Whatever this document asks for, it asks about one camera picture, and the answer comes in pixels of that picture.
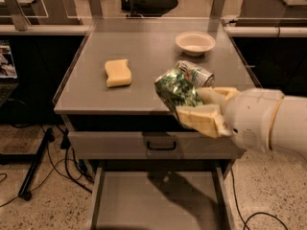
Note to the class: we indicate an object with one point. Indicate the black office chair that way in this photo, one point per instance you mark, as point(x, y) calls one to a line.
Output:
point(148, 7)

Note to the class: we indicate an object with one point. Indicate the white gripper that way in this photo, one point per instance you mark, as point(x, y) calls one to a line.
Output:
point(252, 117)

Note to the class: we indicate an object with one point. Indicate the upper grey drawer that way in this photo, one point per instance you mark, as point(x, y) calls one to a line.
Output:
point(133, 145)

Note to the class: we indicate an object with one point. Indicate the grey desk right background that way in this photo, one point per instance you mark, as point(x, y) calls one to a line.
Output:
point(271, 13)

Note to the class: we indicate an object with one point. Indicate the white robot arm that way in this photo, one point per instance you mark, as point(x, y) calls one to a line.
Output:
point(289, 129)

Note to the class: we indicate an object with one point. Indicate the laptop computer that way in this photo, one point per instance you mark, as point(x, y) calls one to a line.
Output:
point(8, 76)

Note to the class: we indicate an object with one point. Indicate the white bowl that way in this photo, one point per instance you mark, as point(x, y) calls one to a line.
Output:
point(195, 44)

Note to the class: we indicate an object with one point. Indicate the grey desk left background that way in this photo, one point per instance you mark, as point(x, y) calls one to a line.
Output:
point(38, 12)

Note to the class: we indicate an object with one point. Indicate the grey drawer cabinet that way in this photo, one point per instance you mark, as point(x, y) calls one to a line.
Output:
point(85, 103)

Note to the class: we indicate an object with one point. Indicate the open middle drawer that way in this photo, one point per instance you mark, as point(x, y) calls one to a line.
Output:
point(165, 195)

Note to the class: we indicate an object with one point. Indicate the white and green can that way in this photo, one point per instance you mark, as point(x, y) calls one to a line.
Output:
point(198, 76)

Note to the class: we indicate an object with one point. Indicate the grey desk background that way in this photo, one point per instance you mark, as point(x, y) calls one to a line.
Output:
point(271, 13)
point(38, 12)

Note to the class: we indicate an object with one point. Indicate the green soda can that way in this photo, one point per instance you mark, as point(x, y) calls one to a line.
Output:
point(175, 90)

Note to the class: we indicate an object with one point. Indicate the black drawer handle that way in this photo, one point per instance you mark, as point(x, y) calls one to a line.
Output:
point(162, 147)

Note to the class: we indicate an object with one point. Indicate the yellow sponge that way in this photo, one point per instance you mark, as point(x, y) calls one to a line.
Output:
point(118, 73)

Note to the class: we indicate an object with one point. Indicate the black stand leg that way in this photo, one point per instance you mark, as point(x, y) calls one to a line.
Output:
point(36, 158)

